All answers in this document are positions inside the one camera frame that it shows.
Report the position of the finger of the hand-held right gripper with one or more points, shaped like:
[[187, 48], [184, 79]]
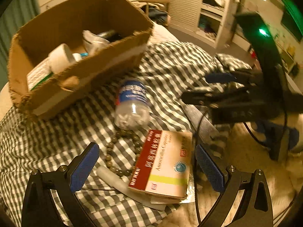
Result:
[[220, 78], [213, 96]]

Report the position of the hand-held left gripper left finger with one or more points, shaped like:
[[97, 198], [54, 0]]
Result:
[[84, 167]]

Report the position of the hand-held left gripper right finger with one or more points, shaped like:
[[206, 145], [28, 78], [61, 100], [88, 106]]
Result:
[[209, 167]]

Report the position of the red white medicine box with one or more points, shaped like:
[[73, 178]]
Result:
[[165, 160]]

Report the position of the clear plastic bottle blue label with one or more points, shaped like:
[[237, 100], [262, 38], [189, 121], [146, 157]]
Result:
[[132, 104]]

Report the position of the brown cardboard box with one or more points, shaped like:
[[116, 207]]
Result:
[[71, 19]]

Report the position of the silver blister pack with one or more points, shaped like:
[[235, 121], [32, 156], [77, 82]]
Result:
[[190, 190]]

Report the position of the grey white checked blanket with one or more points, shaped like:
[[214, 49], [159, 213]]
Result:
[[165, 75]]

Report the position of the white louvred wardrobe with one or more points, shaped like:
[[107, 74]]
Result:
[[189, 4]]

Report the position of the wooden chair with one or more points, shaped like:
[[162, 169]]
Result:
[[156, 4]]

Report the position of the green white medicine box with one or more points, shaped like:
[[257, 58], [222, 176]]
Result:
[[39, 75]]

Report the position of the small white blue packet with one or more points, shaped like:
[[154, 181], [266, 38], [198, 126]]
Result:
[[79, 56]]

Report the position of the white tape roll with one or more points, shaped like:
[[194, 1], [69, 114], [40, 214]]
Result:
[[60, 58]]

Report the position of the crumpled clear plastic wrap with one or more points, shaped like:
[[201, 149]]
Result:
[[94, 42]]

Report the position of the teal curtain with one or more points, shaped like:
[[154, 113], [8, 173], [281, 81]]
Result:
[[16, 28]]

